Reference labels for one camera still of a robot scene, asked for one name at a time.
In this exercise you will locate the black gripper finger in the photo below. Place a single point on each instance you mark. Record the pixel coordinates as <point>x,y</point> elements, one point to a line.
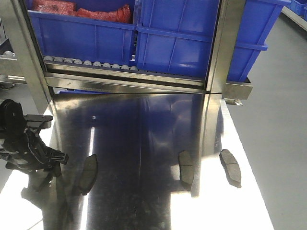
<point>54,160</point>
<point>38,122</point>

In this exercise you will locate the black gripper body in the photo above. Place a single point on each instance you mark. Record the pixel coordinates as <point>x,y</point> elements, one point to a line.
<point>22,149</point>

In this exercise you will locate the dark brake pad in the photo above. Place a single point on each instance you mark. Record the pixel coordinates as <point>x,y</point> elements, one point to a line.
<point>186,167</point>
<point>231,168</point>
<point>88,175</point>

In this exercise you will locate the grey roller conveyor track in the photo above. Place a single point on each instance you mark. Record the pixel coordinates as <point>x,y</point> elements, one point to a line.
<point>66,60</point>

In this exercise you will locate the left blue plastic bin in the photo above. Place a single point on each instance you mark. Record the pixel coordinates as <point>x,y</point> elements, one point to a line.
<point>82,38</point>

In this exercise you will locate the blue plastic bin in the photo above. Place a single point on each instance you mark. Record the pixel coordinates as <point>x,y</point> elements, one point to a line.
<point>82,38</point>
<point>176,36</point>

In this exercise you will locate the red bubble wrap bags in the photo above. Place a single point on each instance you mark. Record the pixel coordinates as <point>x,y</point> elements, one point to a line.
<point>63,7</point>

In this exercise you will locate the right blue plastic bin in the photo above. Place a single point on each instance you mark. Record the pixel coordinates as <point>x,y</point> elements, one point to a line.
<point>176,36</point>

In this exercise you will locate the far blue bin corner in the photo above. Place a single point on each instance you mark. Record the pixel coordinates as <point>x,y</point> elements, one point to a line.
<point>298,6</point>

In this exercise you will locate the stainless steel rack frame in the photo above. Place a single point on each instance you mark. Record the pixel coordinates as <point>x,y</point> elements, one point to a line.
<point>42,76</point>

